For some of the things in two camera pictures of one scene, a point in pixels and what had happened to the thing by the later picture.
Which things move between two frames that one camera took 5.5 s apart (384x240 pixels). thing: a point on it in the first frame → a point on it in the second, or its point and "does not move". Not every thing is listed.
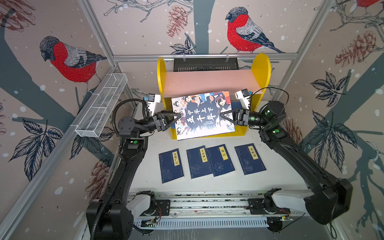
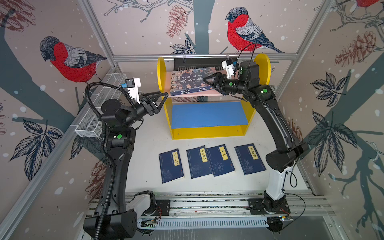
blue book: (250, 159) does not move
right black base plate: (256, 206) does not move
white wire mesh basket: (100, 105) does not move
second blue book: (198, 161) does not move
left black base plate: (162, 207) does not move
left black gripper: (159, 119) → (152, 109)
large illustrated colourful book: (200, 115) → (187, 81)
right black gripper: (243, 118) → (215, 85)
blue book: (170, 165) does not move
